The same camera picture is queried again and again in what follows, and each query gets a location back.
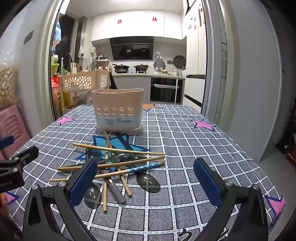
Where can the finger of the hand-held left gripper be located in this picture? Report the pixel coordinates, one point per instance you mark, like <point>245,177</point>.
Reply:
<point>27,154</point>
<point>7,141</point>

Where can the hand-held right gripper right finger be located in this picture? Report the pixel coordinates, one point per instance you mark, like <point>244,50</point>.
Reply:
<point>207,183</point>

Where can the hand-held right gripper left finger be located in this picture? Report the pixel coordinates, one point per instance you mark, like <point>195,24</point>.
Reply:
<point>83,183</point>

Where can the blue patterned chopstick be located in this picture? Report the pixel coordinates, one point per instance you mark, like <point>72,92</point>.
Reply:
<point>148,166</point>

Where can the beige plastic utensil holder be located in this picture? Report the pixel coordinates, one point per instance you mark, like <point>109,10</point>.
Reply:
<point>118,109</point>

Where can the person's left hand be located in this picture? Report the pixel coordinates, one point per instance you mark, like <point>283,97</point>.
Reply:
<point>2,206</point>

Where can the pink plastic stool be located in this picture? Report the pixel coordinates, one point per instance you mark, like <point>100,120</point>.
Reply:
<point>12,129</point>

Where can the star-print checkered tablecloth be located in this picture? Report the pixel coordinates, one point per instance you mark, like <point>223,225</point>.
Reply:
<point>185,139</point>

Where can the bag of pale nuts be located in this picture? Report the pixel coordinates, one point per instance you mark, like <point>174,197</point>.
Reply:
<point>7,88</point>

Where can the yellow oil bottle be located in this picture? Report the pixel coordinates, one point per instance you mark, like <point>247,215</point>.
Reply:
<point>56,99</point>

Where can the red sign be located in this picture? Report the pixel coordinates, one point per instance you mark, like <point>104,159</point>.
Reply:
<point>56,82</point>

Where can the green plastic basket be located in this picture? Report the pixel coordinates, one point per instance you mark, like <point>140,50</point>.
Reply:
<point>55,67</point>

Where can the beige flower-cutout basket trolley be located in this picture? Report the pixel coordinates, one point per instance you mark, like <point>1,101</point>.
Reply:
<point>78,81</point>

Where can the green dish soap bottle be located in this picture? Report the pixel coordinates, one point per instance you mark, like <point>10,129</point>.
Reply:
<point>62,67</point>

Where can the dark clutter pile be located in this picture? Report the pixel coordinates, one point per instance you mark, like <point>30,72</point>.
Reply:
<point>289,139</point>

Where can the white knife block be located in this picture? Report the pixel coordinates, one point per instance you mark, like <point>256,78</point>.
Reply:
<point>74,67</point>

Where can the black built-in oven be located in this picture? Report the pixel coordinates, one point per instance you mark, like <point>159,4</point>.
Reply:
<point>165,89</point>

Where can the black kitchen faucet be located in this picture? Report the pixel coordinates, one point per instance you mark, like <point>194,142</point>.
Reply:
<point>68,56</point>

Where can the black cloth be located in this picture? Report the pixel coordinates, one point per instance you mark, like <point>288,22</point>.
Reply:
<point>113,82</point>

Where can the white pot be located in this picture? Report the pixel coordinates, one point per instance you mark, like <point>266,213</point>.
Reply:
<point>175,72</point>

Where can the white hanging plastic bag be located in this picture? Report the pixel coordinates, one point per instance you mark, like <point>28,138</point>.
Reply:
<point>81,52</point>

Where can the white spice rack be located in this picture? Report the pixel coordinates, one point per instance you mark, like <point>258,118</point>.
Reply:
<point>103,63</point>

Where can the blue plastic bag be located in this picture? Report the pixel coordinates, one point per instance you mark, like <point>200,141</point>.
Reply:
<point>57,32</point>

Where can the black wok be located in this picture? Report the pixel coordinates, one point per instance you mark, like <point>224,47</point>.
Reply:
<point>121,68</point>
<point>141,68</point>

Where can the dark round hanging pan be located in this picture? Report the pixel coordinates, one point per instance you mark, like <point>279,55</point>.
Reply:
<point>179,61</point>

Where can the white refrigerator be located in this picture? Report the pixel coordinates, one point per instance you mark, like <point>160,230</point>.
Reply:
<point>194,58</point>

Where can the hanging steel strainer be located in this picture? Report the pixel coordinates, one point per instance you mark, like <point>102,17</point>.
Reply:
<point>158,63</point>

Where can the black range hood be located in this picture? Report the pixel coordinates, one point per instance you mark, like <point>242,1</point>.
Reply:
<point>131,49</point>

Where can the red paper-cut sticker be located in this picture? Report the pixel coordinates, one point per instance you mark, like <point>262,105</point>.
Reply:
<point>119,22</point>
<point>154,19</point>

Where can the dark wall switch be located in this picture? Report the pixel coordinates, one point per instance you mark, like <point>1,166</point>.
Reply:
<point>28,37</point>

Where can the white wall cabinets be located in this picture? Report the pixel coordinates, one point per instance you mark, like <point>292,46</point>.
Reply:
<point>138,25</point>

